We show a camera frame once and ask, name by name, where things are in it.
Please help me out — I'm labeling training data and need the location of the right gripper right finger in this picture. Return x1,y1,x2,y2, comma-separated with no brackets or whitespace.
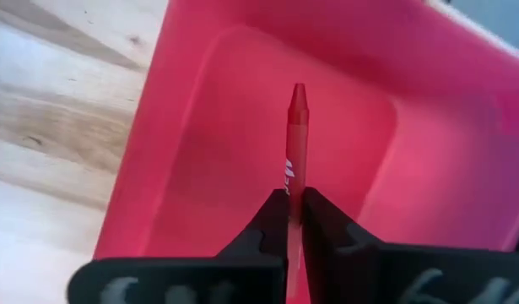
300,187,519,304

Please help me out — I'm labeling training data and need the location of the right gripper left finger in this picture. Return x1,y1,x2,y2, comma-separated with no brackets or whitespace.
67,188,290,304

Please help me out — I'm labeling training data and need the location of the red crayon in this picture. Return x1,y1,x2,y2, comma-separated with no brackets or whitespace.
284,82,311,304

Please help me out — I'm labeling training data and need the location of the red plastic bin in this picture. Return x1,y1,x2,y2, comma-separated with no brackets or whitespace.
92,0,519,304

